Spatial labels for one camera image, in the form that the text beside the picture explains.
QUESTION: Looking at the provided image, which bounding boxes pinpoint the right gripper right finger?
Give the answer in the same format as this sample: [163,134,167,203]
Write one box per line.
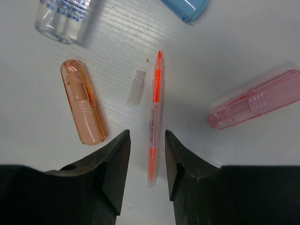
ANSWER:
[165,130,300,225]

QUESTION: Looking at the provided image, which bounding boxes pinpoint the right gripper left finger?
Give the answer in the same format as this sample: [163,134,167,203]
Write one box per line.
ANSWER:
[0,130,131,225]

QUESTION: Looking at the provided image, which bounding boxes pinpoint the orange highlighter pen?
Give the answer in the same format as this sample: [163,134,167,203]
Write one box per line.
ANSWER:
[147,51,164,186]

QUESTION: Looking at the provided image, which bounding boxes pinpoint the orange plastic case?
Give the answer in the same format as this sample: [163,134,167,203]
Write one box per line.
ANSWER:
[60,60,107,145]

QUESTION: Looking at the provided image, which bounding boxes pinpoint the clear pen cap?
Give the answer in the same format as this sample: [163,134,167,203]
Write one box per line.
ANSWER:
[127,70,146,105]

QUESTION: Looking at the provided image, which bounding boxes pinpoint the pink plastic case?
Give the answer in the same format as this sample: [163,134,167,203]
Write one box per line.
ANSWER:
[208,69,300,129]

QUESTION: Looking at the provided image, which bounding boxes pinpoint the clear spray bottle blue cap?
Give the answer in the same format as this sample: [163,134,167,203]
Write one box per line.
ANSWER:
[34,0,100,46]

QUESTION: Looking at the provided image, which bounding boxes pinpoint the blue plastic case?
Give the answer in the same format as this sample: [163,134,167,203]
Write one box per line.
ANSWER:
[161,0,209,23]

